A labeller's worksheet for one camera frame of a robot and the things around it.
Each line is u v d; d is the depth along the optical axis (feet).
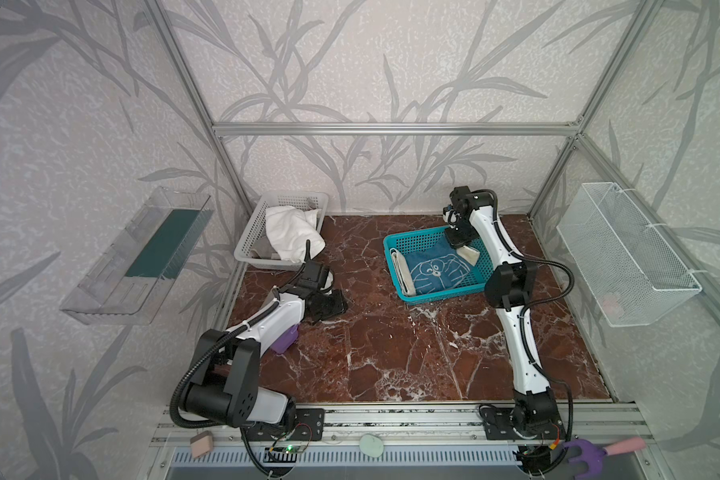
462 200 2.64
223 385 1.39
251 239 3.43
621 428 2.42
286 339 2.90
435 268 3.34
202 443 2.30
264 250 3.45
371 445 2.27
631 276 2.03
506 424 2.39
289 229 3.42
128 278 2.10
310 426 2.37
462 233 2.98
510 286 2.19
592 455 2.29
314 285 2.32
